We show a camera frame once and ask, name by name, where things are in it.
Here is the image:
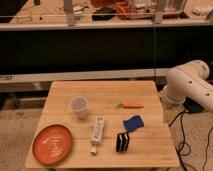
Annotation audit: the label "black and white eraser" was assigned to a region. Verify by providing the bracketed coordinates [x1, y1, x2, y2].
[116, 132, 130, 152]

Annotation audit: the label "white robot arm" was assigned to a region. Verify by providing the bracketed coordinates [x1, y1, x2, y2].
[162, 60, 213, 113]

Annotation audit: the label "orange toy carrot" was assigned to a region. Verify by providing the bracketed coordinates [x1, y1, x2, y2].
[116, 101, 144, 109]

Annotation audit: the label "clear plastic cup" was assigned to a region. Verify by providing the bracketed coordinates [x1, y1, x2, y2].
[69, 96, 88, 119]

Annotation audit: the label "wooden table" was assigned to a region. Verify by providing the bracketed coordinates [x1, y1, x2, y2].
[37, 81, 179, 169]

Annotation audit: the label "blue sponge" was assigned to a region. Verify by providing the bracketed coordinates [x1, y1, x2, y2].
[123, 115, 144, 132]

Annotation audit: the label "small white block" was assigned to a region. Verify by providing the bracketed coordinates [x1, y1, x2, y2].
[90, 147, 97, 155]

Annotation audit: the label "orange plate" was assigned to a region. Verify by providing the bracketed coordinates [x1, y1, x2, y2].
[32, 125, 72, 165]

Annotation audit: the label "black power adapter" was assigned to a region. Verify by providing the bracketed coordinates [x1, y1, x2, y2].
[183, 98, 204, 114]

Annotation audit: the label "black cables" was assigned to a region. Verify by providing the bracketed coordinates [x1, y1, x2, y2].
[167, 108, 213, 171]

